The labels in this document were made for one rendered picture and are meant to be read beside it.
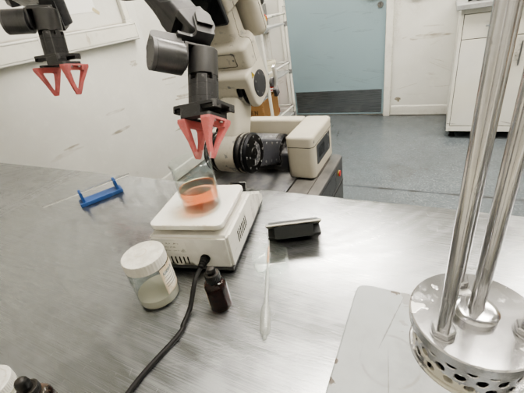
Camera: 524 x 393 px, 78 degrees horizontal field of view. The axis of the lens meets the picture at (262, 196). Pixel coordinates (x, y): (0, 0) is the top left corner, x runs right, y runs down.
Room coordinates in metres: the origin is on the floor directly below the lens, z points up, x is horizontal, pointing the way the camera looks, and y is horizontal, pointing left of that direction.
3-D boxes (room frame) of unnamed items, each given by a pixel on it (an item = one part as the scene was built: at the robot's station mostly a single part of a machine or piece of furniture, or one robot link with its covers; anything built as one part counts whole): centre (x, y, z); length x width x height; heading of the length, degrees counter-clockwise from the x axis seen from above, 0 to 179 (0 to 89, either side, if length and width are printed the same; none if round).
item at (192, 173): (0.44, 0.09, 0.88); 0.07 x 0.06 x 0.08; 134
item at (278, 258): (0.38, 0.00, 0.76); 0.06 x 0.06 x 0.02
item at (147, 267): (0.36, 0.17, 0.79); 0.06 x 0.06 x 0.08
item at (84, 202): (0.73, 0.39, 0.77); 0.10 x 0.03 x 0.04; 120
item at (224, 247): (0.48, 0.09, 0.79); 0.22 x 0.13 x 0.08; 162
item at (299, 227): (0.45, -0.04, 0.77); 0.09 x 0.06 x 0.04; 84
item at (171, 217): (0.46, 0.10, 0.83); 0.12 x 0.12 x 0.01; 72
